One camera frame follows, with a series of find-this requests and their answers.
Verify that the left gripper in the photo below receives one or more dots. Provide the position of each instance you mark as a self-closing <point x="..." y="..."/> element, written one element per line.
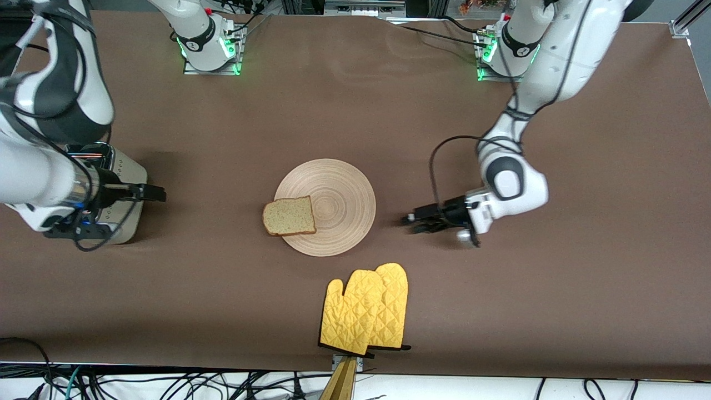
<point x="451" y="211"/>

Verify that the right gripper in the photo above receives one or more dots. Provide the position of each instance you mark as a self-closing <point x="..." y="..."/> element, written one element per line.
<point x="113" y="190"/>

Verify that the round wooden plate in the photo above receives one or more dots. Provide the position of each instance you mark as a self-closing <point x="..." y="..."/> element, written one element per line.
<point x="339" y="205"/>

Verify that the brown-crusted bread slice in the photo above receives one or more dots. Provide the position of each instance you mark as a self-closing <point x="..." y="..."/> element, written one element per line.
<point x="289" y="216"/>

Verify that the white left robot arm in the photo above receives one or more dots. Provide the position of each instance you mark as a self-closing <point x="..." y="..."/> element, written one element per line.
<point x="561" y="55"/>

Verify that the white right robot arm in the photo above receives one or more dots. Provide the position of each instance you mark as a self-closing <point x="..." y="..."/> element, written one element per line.
<point x="33" y="178"/>

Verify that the beige and chrome toaster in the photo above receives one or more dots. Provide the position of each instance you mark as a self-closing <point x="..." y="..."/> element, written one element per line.
<point x="136" y="175"/>

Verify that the yellow quilted oven mitt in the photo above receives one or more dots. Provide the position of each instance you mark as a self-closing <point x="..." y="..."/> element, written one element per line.
<point x="350" y="316"/>
<point x="395" y="300"/>

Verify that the brown table cover sheet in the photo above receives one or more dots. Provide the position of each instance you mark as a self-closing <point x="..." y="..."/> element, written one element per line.
<point x="333" y="111"/>

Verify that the grey device behind table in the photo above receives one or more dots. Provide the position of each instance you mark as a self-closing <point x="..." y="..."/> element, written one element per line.
<point x="361" y="6"/>

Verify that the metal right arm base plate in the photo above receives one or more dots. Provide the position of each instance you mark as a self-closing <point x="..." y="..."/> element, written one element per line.
<point x="211" y="72"/>

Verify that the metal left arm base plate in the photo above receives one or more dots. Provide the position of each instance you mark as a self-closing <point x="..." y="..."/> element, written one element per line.
<point x="502" y="79"/>

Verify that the small metal bracket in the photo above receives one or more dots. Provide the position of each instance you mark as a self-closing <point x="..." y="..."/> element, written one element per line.
<point x="335" y="362"/>

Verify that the aluminium frame profile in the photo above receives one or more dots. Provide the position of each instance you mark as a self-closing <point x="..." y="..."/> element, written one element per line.
<point x="680" y="25"/>

